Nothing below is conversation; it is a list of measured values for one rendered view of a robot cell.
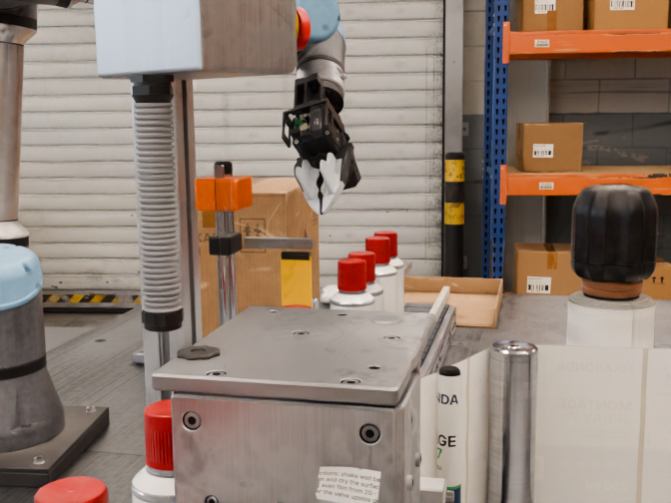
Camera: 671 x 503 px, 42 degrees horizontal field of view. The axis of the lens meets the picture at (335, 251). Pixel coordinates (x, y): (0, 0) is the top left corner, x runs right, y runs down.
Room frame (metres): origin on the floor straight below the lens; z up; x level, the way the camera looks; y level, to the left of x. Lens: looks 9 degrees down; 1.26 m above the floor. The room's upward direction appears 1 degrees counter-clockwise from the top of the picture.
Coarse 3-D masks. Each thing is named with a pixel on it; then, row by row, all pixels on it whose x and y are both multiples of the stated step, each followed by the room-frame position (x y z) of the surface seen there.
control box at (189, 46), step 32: (96, 0) 0.79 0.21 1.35; (128, 0) 0.75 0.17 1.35; (160, 0) 0.71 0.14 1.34; (192, 0) 0.68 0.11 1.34; (224, 0) 0.69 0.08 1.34; (256, 0) 0.71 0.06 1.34; (288, 0) 0.73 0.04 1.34; (96, 32) 0.80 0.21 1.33; (128, 32) 0.75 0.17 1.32; (160, 32) 0.72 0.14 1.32; (192, 32) 0.68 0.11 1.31; (224, 32) 0.69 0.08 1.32; (256, 32) 0.71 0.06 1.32; (288, 32) 0.73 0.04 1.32; (128, 64) 0.76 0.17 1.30; (160, 64) 0.72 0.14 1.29; (192, 64) 0.68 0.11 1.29; (224, 64) 0.69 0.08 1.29; (256, 64) 0.71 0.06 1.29; (288, 64) 0.73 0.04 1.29
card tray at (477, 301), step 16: (416, 288) 1.98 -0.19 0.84; (432, 288) 1.98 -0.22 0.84; (464, 288) 1.96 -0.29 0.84; (480, 288) 1.95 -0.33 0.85; (496, 288) 1.94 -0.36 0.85; (464, 304) 1.84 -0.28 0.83; (480, 304) 1.84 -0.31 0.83; (496, 304) 1.68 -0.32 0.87; (464, 320) 1.70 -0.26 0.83; (480, 320) 1.70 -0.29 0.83; (496, 320) 1.69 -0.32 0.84
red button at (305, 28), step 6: (300, 12) 0.77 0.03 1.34; (306, 12) 0.77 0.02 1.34; (300, 18) 0.76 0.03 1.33; (306, 18) 0.77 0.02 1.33; (300, 24) 0.76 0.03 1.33; (306, 24) 0.76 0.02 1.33; (300, 30) 0.76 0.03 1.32; (306, 30) 0.76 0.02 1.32; (300, 36) 0.76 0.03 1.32; (306, 36) 0.77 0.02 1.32; (300, 42) 0.77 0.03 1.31; (306, 42) 0.77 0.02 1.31; (300, 48) 0.77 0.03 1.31
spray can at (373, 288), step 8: (352, 256) 1.02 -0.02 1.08; (360, 256) 1.02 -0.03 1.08; (368, 256) 1.02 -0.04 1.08; (368, 264) 1.02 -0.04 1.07; (368, 272) 1.02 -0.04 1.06; (368, 280) 1.02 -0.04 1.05; (368, 288) 1.02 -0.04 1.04; (376, 288) 1.02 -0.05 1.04; (376, 296) 1.02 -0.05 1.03; (376, 304) 1.02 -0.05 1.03
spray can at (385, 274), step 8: (368, 240) 1.15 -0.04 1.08; (376, 240) 1.14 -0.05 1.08; (384, 240) 1.14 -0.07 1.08; (368, 248) 1.15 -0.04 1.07; (376, 248) 1.14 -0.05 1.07; (384, 248) 1.14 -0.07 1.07; (376, 256) 1.14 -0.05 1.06; (384, 256) 1.14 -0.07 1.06; (376, 264) 1.14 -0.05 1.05; (384, 264) 1.15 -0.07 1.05; (376, 272) 1.13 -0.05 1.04; (384, 272) 1.13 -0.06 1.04; (392, 272) 1.14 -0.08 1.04; (376, 280) 1.13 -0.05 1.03; (384, 280) 1.13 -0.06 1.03; (392, 280) 1.14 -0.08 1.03; (384, 288) 1.13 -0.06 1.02; (392, 288) 1.14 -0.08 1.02; (384, 296) 1.13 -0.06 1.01; (392, 296) 1.14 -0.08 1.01; (384, 304) 1.13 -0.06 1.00; (392, 304) 1.14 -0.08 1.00
